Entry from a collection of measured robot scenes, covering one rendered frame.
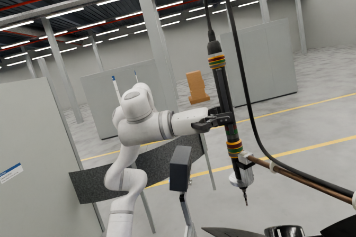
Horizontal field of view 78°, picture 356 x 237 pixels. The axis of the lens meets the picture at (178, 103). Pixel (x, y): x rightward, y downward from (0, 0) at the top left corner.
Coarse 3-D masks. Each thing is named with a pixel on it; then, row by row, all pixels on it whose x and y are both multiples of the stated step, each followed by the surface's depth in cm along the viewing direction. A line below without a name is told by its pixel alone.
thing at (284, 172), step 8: (256, 160) 54; (280, 168) 48; (288, 176) 46; (296, 176) 45; (304, 184) 43; (312, 184) 41; (320, 184) 40; (328, 192) 39; (336, 192) 38; (344, 200) 36
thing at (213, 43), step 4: (208, 32) 56; (212, 32) 55; (208, 36) 56; (212, 36) 55; (212, 40) 56; (216, 40) 55; (208, 44) 56; (212, 44) 55; (216, 44) 55; (208, 48) 56; (212, 48) 55; (216, 48) 55; (220, 48) 56; (208, 52) 57; (212, 52) 55; (216, 52) 55; (232, 160) 62; (236, 160) 61; (232, 164) 63; (236, 164) 61; (236, 168) 62; (236, 172) 62; (236, 176) 63; (240, 176) 62; (240, 188) 64; (244, 188) 63
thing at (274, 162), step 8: (208, 16) 55; (232, 16) 47; (208, 24) 55; (232, 24) 48; (240, 56) 49; (240, 64) 49; (248, 96) 51; (248, 104) 51; (248, 112) 52; (256, 136) 52; (264, 152) 51; (272, 160) 49; (272, 168) 50; (288, 168) 46; (304, 176) 43; (312, 176) 42; (328, 184) 39; (344, 192) 36; (352, 192) 35; (352, 200) 35
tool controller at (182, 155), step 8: (176, 152) 144; (184, 152) 144; (176, 160) 134; (184, 160) 134; (176, 168) 131; (184, 168) 130; (176, 176) 132; (184, 176) 131; (176, 184) 133; (184, 184) 132
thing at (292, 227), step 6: (270, 228) 69; (276, 228) 67; (282, 228) 66; (288, 228) 66; (294, 228) 66; (300, 228) 67; (264, 234) 71; (270, 234) 68; (276, 234) 67; (282, 234) 66; (288, 234) 65; (294, 234) 65; (300, 234) 66
